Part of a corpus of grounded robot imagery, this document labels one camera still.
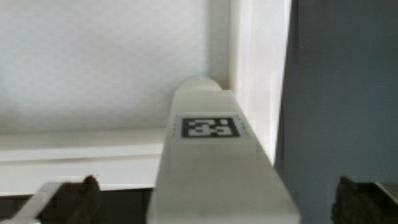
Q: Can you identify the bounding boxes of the white leg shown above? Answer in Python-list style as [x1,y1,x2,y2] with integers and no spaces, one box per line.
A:
[147,77,300,224]

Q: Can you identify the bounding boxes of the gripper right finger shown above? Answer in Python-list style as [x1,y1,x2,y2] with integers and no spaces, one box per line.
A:
[330,177,398,224]

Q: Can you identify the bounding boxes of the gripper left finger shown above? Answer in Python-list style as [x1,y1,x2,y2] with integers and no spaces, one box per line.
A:
[5,175,101,224]

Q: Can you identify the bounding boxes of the white desk tabletop tray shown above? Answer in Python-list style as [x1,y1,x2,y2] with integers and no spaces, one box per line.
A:
[0,0,291,195]

